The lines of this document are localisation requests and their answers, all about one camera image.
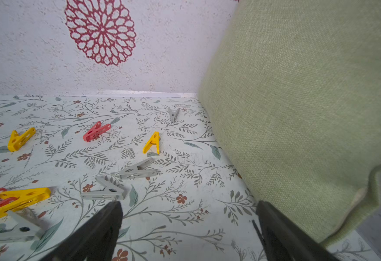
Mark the red clothespin back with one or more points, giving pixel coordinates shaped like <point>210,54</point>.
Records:
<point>97,130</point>

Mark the grey clothespin upper middle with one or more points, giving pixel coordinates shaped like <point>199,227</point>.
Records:
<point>138,170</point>

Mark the yellow clothespin in pile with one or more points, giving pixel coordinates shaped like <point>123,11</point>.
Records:
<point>19,199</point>

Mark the green square pillow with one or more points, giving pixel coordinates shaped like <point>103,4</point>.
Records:
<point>293,94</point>

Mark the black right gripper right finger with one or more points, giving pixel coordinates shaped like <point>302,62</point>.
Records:
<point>283,240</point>

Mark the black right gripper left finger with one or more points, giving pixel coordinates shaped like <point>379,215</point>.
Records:
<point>93,241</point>

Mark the yellow clothespin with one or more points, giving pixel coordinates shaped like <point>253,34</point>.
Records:
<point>153,141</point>
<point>19,199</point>
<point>16,141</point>

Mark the grey clothespin lower middle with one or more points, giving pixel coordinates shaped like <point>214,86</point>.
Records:
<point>109,192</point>

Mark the grey clothespin near left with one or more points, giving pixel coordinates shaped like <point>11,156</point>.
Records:
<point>25,230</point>

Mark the grey clothespin by pillow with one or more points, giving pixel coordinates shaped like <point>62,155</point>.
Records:
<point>173,113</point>

